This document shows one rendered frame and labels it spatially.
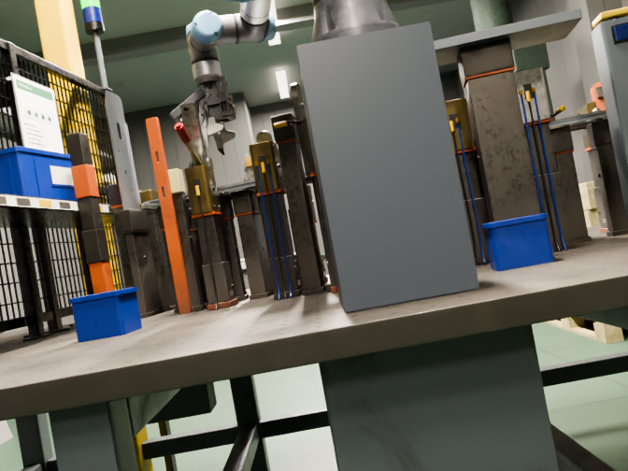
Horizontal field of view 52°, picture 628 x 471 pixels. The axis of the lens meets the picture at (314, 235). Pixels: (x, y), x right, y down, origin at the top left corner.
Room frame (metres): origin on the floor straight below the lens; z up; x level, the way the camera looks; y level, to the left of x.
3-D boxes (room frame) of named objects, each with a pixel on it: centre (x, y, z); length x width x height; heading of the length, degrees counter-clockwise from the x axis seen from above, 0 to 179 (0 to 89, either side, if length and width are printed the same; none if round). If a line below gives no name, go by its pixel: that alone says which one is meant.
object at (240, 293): (1.75, 0.24, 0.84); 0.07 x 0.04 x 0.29; 82
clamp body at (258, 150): (1.52, 0.08, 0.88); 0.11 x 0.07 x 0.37; 172
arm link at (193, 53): (1.74, 0.21, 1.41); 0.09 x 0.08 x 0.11; 15
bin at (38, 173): (1.64, 0.68, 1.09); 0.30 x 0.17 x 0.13; 166
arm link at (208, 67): (1.75, 0.21, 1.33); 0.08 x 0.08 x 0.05
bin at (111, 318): (1.34, 0.45, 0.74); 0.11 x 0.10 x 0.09; 82
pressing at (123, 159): (1.80, 0.49, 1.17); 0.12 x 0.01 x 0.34; 172
